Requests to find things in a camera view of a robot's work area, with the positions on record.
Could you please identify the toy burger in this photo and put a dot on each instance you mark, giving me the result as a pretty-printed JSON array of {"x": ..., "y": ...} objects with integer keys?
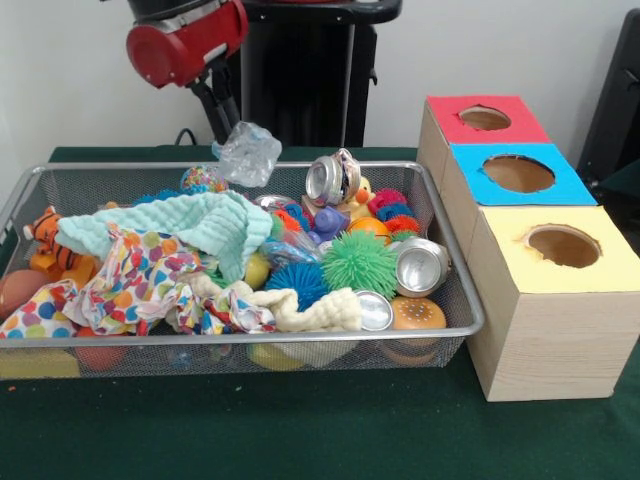
[{"x": 417, "y": 315}]

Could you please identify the dark green side table cloth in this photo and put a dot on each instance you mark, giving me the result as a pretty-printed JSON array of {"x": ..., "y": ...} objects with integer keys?
[{"x": 625, "y": 182}]

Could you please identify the crushed silver can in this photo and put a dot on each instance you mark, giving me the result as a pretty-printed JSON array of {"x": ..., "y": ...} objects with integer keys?
[{"x": 333, "y": 178}]

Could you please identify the smooth silver can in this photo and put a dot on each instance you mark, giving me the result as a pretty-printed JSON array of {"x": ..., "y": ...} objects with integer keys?
[{"x": 420, "y": 266}]

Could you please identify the mint green fuzzy cloth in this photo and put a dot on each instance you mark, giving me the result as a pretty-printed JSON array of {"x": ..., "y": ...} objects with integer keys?
[{"x": 190, "y": 225}]

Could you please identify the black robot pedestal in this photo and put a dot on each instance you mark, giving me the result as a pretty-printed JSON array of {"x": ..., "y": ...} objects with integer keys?
[{"x": 300, "y": 90}]

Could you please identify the brown toy football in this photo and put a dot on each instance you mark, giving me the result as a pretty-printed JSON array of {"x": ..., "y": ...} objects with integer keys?
[{"x": 18, "y": 292}]

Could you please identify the cream knitted cloth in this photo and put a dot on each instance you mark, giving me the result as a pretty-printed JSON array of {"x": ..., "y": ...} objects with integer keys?
[{"x": 310, "y": 310}]

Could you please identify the black upright panel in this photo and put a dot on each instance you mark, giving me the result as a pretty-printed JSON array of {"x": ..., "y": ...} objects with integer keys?
[{"x": 615, "y": 100}]

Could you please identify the clear plastic bottle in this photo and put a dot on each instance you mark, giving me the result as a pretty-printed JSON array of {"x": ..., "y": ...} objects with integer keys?
[{"x": 250, "y": 155}]

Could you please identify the wooden box with three holes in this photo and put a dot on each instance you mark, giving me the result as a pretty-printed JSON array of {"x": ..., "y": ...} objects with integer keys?
[{"x": 540, "y": 340}]

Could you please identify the blue spiky rubber ball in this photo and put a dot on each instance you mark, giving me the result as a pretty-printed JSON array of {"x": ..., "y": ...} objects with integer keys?
[{"x": 298, "y": 280}]

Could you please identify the polka dot colourful cloth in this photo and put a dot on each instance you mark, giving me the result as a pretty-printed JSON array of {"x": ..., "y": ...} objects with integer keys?
[{"x": 120, "y": 285}]

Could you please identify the green spiky rubber ball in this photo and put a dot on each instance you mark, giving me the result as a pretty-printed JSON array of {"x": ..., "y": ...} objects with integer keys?
[{"x": 358, "y": 262}]

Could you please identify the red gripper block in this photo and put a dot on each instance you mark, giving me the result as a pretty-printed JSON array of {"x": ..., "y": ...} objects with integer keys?
[{"x": 180, "y": 50}]

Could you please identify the small orange basketball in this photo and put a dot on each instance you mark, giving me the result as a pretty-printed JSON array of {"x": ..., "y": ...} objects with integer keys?
[{"x": 372, "y": 228}]

